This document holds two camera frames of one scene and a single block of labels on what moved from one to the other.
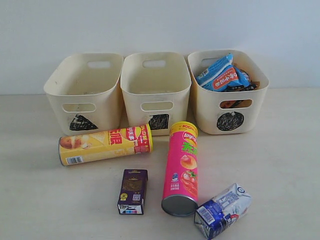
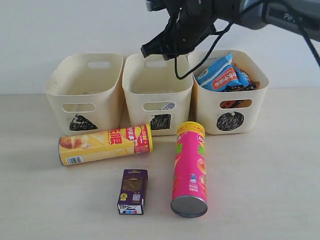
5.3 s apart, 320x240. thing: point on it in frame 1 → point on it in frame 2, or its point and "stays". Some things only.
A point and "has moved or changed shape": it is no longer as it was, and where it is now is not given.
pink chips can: [180, 197] has moved or changed shape
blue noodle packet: [222, 75] stays
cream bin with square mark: [156, 89] stays
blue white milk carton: [221, 212] → [170, 105]
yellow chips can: [124, 141] stays
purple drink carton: [131, 200] stays
